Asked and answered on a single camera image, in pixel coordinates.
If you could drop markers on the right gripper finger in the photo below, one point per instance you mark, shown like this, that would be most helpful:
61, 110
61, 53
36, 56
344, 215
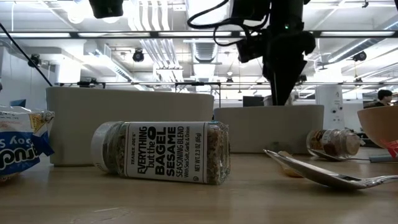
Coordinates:
292, 74
275, 77

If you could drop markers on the small glass spice jar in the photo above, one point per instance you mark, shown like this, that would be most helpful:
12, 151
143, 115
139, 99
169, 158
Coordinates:
332, 143

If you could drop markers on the grey plastic bin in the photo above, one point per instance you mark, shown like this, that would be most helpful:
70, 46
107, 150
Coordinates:
267, 130
124, 105

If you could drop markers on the red yellow ramen packet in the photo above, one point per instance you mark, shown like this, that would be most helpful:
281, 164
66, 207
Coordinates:
392, 147

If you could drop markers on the black ceiling spotlight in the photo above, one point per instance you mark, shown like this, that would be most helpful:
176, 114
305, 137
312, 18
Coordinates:
303, 78
35, 59
359, 56
229, 81
138, 55

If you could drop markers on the black monitor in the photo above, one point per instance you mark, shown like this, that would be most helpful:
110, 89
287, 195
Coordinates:
252, 101

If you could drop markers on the white pillar box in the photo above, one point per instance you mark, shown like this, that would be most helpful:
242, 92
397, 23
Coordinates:
329, 105

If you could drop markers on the person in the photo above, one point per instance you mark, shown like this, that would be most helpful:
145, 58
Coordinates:
384, 96

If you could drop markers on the peach plastic bowl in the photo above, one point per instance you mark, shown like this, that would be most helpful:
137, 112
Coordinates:
379, 124

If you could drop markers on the all-metal silver spoon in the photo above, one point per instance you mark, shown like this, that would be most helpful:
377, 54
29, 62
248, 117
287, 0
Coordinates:
317, 174

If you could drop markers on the bagel seasoning glass jar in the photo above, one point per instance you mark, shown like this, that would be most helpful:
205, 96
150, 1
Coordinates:
164, 152

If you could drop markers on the blue white ramen packet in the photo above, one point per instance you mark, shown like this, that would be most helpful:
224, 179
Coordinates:
18, 146

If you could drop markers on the silver ceiling duct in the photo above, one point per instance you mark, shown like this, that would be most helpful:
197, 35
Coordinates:
351, 49

